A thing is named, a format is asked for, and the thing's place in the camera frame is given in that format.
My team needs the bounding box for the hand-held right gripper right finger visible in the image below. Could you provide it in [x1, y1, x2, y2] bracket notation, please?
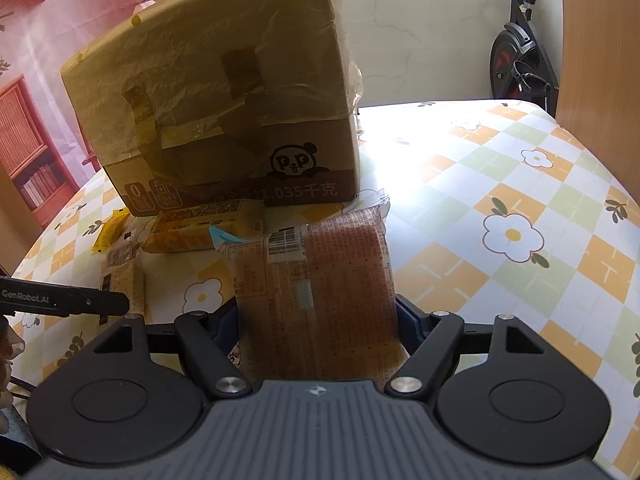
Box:
[385, 295, 593, 399]

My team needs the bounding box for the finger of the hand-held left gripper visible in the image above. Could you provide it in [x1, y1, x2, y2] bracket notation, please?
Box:
[56, 287, 130, 317]

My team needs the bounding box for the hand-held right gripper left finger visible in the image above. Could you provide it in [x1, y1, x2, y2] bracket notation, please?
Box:
[45, 297, 253, 400]

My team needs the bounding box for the clear brown bread packet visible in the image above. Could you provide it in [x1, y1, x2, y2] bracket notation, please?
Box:
[210, 189, 405, 382]

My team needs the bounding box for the long yellow cake packet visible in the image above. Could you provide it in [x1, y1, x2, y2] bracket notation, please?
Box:
[142, 199, 264, 254]

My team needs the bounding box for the clear beige snack packet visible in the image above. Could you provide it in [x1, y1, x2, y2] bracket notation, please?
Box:
[105, 233, 147, 312]

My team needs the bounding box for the small yellow sachet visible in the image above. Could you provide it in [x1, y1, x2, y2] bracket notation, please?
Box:
[92, 208, 129, 252]

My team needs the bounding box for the black exercise bike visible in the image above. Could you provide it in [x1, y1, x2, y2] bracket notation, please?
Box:
[488, 0, 560, 117]

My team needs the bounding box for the pink room-print wall tapestry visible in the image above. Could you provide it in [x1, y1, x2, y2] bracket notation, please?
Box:
[0, 0, 242, 229]

